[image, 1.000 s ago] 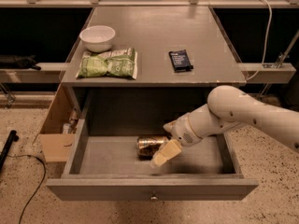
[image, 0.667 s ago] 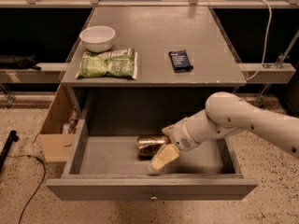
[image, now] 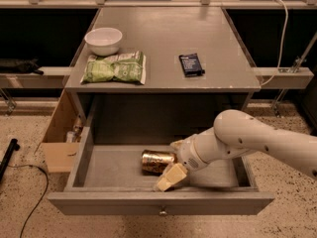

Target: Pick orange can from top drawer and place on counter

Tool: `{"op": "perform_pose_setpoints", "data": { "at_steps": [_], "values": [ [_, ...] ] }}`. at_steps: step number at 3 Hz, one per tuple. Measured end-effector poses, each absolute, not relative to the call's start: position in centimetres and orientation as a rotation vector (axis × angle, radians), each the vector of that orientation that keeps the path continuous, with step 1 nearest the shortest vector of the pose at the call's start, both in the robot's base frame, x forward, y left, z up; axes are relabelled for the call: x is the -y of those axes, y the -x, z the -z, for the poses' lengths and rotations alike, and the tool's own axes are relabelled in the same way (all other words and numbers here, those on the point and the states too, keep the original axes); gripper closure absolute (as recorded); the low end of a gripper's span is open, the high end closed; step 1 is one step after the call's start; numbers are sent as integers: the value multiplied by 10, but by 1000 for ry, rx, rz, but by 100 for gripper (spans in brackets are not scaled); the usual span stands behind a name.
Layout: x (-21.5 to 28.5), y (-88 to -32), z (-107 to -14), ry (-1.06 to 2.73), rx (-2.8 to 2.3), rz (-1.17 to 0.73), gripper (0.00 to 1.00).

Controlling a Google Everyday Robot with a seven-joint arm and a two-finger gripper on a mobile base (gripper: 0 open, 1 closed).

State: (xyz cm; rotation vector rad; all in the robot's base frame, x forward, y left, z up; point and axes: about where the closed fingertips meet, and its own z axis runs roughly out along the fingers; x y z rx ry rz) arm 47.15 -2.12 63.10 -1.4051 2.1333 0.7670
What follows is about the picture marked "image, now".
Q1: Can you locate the black object on ledge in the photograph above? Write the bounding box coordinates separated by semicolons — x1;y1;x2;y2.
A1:
0;59;44;75

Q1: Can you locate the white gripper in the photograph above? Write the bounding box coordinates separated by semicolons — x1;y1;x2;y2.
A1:
156;134;208;191

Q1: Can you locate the white ceramic bowl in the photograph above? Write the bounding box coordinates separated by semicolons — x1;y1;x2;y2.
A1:
84;28;123;57

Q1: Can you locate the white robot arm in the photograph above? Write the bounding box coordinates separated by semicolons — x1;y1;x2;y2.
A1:
154;109;317;191

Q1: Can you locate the grey ledge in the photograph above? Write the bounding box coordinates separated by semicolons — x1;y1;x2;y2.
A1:
253;67;314;89
0;66;72;89

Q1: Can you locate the grey cabinet counter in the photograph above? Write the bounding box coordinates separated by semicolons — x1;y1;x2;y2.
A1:
64;6;262;128

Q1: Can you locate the green chip bag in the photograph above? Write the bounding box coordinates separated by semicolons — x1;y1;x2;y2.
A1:
80;51;147;84

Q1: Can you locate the black pole on floor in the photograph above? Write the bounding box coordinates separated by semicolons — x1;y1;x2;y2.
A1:
0;139;20;181

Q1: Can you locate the dark blue snack packet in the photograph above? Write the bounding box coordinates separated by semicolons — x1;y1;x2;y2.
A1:
178;54;205;77

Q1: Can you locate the black floor cable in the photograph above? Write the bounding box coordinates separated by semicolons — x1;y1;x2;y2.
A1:
7;164;51;238

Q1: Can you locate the orange soda can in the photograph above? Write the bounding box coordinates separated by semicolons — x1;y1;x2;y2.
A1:
142;150;177;174

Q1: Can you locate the bottle inside cardboard box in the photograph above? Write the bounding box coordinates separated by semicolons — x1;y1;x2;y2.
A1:
66;116;83;143

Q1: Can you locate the grey right side ledge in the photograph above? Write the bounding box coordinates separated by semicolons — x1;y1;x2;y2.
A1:
253;67;314;89

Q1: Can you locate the grey open top drawer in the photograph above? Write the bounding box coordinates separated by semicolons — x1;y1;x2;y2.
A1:
48;129;274;215

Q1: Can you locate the white hanging cable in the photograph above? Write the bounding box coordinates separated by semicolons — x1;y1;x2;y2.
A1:
260;0;289;87

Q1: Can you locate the grey left side ledge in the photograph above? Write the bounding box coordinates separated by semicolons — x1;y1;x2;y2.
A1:
0;66;72;89

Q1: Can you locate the brown cardboard box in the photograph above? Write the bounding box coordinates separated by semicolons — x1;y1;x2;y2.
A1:
41;90;79;173

